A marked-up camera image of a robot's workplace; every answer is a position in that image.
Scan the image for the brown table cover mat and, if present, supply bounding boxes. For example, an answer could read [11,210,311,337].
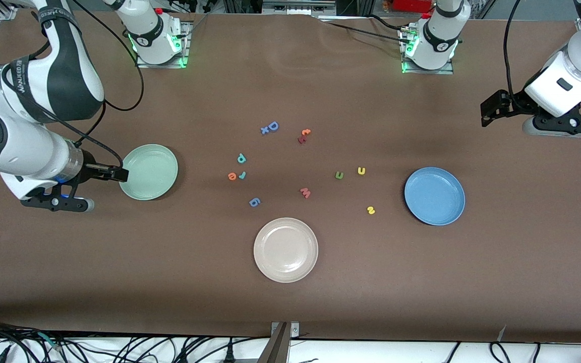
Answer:
[0,8,581,343]

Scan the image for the long black table cable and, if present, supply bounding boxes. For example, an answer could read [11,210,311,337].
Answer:
[318,19,412,45]

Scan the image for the green plate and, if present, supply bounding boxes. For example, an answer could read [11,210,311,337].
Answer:
[119,144,179,201]

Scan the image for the short black table cable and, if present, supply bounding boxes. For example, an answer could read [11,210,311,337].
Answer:
[365,14,404,29]

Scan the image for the grey metal frame rail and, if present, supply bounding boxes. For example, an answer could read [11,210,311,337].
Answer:
[263,0,336,16]

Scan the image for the teal tipped cable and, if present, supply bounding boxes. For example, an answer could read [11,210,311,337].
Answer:
[36,330,64,352]

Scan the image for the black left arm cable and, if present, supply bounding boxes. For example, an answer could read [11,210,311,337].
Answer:
[503,0,523,98]

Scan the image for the aluminium profile post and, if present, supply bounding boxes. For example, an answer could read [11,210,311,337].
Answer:
[258,323,291,363]

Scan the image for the blue plate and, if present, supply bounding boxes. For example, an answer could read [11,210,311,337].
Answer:
[404,167,466,226]

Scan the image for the beige plate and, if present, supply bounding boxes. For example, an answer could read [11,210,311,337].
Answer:
[253,217,319,283]

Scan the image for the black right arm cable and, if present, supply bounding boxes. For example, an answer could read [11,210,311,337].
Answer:
[28,0,145,169]

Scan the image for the thin black base cable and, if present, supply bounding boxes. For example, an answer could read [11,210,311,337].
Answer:
[185,13,210,38]

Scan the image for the red box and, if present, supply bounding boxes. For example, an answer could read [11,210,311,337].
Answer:
[394,0,432,13]

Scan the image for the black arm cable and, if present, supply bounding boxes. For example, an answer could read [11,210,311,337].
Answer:
[28,0,145,169]
[503,0,523,98]

